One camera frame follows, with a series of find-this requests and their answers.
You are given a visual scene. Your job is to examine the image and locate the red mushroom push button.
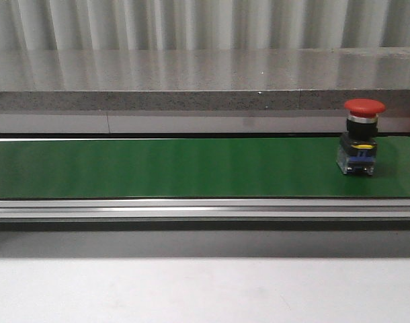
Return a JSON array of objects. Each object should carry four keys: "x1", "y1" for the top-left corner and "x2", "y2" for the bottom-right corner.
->
[{"x1": 337, "y1": 98, "x2": 385, "y2": 176}]

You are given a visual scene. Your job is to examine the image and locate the green conveyor belt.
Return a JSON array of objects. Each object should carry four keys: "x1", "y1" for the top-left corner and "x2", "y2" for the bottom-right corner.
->
[{"x1": 0, "y1": 137, "x2": 410, "y2": 199}]

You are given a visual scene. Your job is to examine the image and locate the grey stone slab shelf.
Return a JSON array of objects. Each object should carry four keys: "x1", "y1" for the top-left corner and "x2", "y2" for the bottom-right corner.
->
[{"x1": 0, "y1": 47, "x2": 410, "y2": 135}]

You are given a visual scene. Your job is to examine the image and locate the white corrugated back panel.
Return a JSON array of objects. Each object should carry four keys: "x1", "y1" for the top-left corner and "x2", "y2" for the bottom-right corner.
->
[{"x1": 0, "y1": 1, "x2": 410, "y2": 50}]

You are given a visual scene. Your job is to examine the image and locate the aluminium conveyor side rail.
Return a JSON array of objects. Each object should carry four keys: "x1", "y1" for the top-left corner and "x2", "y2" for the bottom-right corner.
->
[{"x1": 0, "y1": 198, "x2": 410, "y2": 231}]

